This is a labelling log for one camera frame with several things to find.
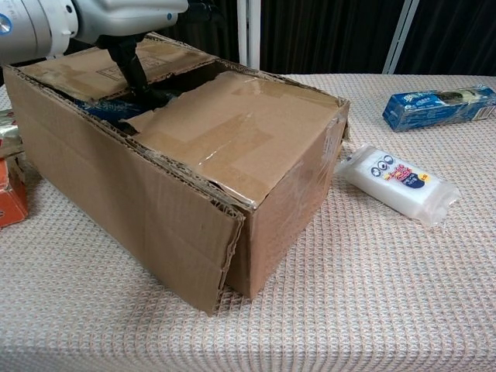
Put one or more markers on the white tissue pack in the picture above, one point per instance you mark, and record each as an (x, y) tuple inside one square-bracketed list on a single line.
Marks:
[(399, 186)]

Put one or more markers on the beige woven tablecloth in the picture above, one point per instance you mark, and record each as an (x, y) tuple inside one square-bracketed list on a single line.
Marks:
[(348, 290)]

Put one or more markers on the white frame post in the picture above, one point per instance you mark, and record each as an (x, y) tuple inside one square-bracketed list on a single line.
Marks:
[(249, 38), (401, 35)]

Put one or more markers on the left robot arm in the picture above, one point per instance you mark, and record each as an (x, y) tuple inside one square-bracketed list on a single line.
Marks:
[(31, 27)]

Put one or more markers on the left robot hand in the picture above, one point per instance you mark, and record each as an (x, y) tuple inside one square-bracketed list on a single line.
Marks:
[(124, 19)]

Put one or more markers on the blue cookie box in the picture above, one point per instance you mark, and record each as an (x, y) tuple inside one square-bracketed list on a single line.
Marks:
[(100, 108), (434, 110)]

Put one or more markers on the orange snack box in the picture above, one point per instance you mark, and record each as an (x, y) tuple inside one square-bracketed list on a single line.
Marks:
[(11, 201)]

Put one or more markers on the black pleated curtain panel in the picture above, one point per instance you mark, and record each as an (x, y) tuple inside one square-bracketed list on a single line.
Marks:
[(457, 35), (329, 35), (224, 42)]

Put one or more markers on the large brown cardboard box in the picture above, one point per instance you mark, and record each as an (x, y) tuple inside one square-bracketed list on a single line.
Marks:
[(116, 186)]

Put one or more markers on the gold red patterned snack box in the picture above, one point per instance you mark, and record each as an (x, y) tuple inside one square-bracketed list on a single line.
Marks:
[(7, 133)]

